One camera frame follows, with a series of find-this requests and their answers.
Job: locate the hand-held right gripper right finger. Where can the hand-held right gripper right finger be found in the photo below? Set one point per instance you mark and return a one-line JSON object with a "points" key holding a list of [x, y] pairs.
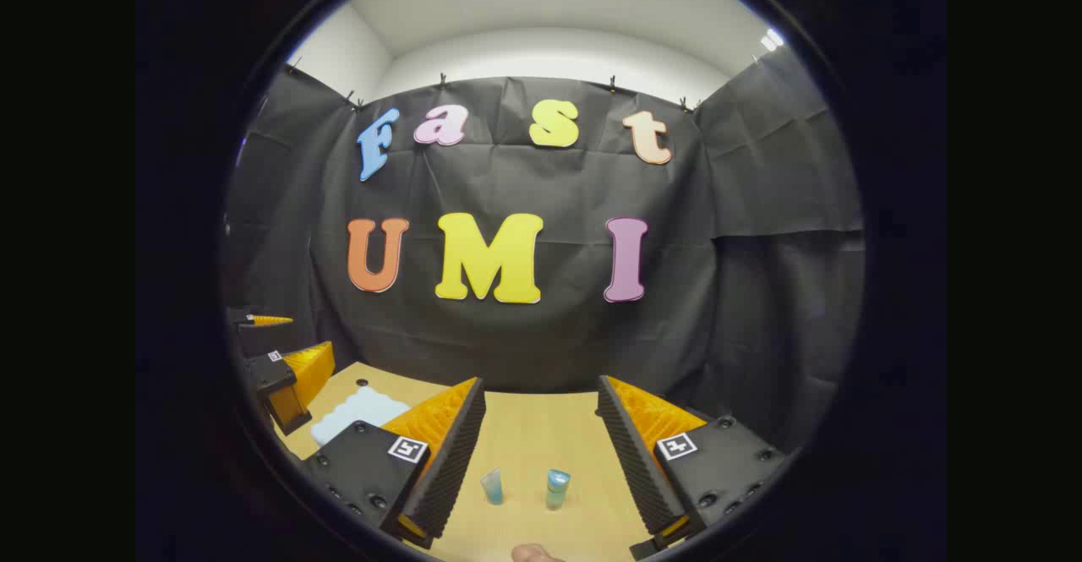
{"points": [[634, 461]]}

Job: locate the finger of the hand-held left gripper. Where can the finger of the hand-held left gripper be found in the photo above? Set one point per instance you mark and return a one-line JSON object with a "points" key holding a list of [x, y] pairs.
{"points": [[308, 372], [269, 320]]}

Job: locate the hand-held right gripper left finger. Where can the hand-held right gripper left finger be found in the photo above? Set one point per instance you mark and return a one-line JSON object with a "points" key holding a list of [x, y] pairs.
{"points": [[452, 461]]}

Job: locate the blue gradient cosmetic tube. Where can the blue gradient cosmetic tube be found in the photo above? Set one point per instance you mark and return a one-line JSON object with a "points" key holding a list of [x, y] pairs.
{"points": [[493, 488]]}

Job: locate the light blue suitcase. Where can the light blue suitcase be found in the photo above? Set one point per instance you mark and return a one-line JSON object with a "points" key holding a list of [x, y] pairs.
{"points": [[355, 414]]}

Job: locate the teal capped cosmetic tube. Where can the teal capped cosmetic tube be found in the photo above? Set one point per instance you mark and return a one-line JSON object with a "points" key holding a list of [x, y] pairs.
{"points": [[557, 490]]}

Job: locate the black backdrop cloth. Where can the black backdrop cloth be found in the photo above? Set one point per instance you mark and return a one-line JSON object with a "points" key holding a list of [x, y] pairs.
{"points": [[507, 342]]}

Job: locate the small ceiling light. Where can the small ceiling light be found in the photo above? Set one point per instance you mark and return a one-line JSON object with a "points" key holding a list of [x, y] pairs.
{"points": [[771, 39]]}

